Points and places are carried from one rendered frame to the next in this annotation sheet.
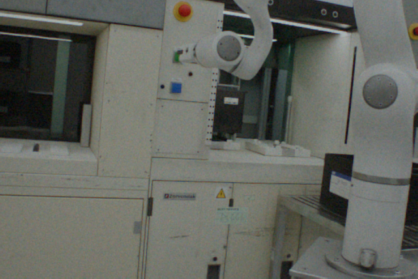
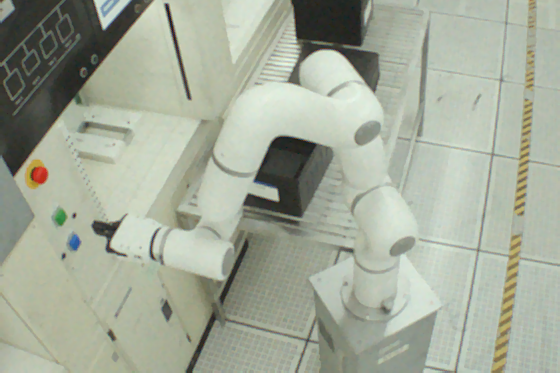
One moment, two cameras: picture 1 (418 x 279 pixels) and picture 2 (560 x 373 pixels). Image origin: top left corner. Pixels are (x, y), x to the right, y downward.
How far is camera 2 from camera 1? 1.33 m
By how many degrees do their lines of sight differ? 58
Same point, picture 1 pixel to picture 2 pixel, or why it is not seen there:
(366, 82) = (391, 247)
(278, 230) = not seen: hidden behind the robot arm
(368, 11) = (367, 182)
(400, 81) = (415, 233)
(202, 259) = (156, 311)
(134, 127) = (69, 311)
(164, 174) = (106, 306)
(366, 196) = (382, 279)
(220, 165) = not seen: hidden behind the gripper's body
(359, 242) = (379, 299)
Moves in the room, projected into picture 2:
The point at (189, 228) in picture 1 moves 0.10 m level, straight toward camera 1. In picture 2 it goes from (139, 309) to (162, 326)
